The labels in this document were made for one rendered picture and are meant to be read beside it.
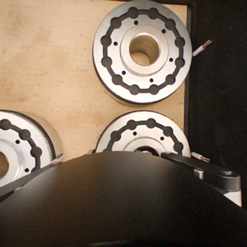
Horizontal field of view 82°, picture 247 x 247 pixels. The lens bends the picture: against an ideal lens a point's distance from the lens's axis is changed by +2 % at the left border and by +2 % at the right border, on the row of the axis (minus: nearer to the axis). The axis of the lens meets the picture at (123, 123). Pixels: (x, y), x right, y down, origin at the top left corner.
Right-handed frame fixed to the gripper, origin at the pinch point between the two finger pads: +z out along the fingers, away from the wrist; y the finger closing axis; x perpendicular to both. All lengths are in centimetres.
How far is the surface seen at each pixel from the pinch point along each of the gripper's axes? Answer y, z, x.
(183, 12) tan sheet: 9.8, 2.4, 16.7
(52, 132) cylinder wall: -6.7, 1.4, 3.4
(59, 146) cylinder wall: -6.1, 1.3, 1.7
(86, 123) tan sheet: -3.0, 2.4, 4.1
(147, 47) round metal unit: 4.6, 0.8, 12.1
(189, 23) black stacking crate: 10.9, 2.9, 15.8
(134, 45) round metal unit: 3.1, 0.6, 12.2
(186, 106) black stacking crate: 10.0, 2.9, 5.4
